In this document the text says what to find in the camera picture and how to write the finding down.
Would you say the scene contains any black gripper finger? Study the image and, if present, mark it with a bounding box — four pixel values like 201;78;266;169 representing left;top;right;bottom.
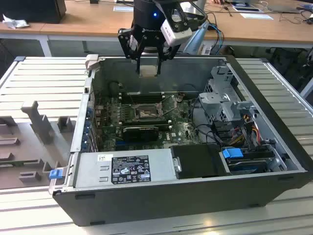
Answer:
156;40;182;75
117;27;148;74

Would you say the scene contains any silver CPU plate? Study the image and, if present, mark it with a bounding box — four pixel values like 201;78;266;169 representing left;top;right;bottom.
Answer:
138;65;158;78

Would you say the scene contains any metal socket cover frame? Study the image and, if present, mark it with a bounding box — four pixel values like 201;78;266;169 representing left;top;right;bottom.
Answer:
161;94;178;117

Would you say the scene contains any black RAM slot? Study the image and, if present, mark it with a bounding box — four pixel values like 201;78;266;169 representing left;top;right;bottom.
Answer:
121;118;169;124
126;92;165;97

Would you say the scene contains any CPU socket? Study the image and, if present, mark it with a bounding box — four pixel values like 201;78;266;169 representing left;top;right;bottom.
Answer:
132;102;164;121

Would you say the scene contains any pale blue teach pendant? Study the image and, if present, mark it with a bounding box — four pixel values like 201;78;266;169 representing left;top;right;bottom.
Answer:
183;21;210;56

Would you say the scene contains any wooden desk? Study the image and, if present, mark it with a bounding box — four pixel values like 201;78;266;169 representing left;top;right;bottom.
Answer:
0;0;313;58

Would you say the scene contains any silver metal drive cage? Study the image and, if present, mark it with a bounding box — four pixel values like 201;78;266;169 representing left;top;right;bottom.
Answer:
197;64;261;128

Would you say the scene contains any green motherboard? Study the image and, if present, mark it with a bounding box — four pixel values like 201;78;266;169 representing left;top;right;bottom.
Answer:
94;93;205;152

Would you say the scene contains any black graphics card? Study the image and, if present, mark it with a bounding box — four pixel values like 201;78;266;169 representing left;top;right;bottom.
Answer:
121;126;159;142

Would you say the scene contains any black box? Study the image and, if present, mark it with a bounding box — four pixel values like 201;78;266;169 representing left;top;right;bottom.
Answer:
0;0;67;24

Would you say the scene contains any crumpled white paper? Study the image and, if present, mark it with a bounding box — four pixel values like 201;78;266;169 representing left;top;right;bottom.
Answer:
1;14;29;30

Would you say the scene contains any black chair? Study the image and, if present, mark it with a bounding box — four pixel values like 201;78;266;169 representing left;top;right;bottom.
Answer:
265;46;313;93

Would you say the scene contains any hard disk in blue carrier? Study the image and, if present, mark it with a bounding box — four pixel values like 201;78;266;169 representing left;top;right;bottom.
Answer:
221;146;274;175

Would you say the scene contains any silver power supply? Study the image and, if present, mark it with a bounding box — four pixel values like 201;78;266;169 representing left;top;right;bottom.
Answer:
72;148;177;188

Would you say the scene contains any grey parts rack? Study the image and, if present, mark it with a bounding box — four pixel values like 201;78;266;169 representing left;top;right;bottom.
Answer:
0;100;75;190

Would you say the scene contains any black PC case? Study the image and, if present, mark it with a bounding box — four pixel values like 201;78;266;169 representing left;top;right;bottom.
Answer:
48;54;313;227

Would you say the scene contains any blue case latch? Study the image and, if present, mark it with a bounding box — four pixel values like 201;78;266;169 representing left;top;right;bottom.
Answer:
49;169;63;181

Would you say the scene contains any green RAM stick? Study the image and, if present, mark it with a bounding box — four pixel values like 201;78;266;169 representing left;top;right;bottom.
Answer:
0;159;41;169

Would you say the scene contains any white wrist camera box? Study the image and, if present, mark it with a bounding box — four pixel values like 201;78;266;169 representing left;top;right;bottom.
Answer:
160;7;193;47

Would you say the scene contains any grey case handle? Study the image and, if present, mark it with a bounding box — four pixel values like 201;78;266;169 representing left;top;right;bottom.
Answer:
85;54;99;72

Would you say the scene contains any yellow red wire bundle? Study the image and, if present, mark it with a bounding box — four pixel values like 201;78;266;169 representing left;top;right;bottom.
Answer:
229;121;260;145

